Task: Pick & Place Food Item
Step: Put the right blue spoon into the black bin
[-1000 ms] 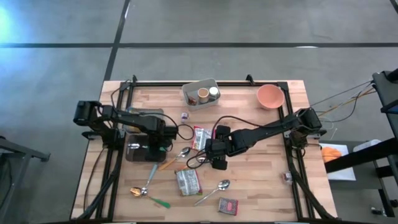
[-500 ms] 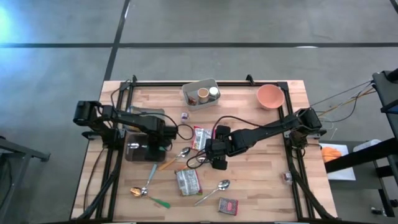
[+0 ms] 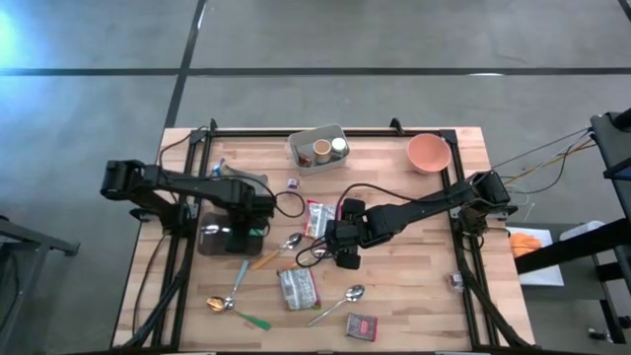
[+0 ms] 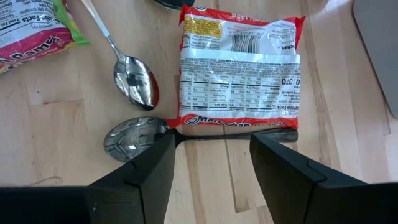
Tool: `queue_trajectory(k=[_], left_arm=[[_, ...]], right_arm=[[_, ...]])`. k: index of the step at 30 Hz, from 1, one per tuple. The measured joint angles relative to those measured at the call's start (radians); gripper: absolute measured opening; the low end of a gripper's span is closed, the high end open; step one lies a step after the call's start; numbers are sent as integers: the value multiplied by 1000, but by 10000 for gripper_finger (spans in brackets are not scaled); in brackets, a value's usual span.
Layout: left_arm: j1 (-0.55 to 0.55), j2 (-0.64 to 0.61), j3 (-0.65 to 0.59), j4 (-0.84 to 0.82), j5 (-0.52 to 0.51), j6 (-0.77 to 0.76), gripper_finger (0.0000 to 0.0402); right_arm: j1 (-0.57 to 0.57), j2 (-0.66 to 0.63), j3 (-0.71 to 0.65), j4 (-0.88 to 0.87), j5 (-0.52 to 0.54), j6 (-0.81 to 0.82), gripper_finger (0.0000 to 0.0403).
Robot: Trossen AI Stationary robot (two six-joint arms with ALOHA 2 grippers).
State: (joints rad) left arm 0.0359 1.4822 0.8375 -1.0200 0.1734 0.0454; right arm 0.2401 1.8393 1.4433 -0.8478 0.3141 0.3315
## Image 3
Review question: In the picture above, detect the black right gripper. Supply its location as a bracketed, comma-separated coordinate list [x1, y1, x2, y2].
[324, 197, 395, 271]

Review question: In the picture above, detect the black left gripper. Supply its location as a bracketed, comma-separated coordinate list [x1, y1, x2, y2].
[221, 184, 276, 255]

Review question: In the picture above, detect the dark brown plastic tray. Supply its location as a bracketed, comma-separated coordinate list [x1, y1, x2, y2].
[197, 212, 266, 258]

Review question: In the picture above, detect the spoon with orange handle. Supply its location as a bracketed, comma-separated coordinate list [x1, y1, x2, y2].
[276, 247, 331, 273]

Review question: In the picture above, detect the spoon with yellow handle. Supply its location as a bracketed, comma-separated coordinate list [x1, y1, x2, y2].
[249, 232, 304, 271]

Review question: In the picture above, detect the spoon with light blue handle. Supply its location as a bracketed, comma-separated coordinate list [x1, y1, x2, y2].
[221, 257, 253, 313]

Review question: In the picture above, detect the gold spoon with green handle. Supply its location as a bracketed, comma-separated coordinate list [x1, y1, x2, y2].
[205, 295, 272, 332]

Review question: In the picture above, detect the spice jar with white lid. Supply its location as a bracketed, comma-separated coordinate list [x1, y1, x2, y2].
[329, 136, 348, 162]

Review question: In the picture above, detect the spice jar with tan lid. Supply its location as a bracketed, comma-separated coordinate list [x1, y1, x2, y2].
[313, 138, 332, 166]

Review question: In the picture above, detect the plain all-metal spoon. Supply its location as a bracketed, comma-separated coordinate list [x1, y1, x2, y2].
[307, 283, 367, 328]

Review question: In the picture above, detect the white plastic storage bin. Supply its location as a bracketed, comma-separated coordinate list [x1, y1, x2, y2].
[216, 165, 270, 191]
[286, 122, 351, 177]

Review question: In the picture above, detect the silver snack bag red edge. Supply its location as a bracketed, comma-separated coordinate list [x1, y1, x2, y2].
[276, 264, 322, 313]

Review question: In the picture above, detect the red and gold tin box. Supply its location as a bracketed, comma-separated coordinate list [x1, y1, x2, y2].
[344, 311, 380, 343]

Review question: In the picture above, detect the salmon pink bowl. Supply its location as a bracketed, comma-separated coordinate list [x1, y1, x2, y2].
[405, 132, 453, 175]

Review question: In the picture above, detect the orange fabric item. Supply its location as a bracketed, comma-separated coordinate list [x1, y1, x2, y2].
[508, 231, 543, 259]

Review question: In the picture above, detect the white paper sheet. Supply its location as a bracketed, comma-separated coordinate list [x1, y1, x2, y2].
[506, 225, 566, 288]

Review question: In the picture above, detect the grey metal stand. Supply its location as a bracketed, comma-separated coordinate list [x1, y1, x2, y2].
[0, 214, 82, 355]

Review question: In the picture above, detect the black overhead beam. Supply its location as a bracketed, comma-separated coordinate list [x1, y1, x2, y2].
[514, 217, 631, 276]

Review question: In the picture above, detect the white plastic container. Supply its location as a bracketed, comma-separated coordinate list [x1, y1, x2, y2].
[558, 219, 606, 243]

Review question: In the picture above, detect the black desk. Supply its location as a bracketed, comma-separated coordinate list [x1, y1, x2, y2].
[589, 106, 631, 346]

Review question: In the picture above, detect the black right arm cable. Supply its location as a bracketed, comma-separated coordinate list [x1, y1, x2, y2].
[295, 182, 445, 270]

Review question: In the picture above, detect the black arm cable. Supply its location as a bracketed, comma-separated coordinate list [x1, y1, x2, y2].
[157, 128, 308, 220]
[295, 182, 445, 270]

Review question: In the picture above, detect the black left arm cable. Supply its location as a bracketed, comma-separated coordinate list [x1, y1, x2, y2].
[157, 128, 308, 220]

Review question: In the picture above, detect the bundle of thin wires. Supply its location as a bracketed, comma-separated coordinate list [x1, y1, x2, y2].
[492, 125, 596, 198]

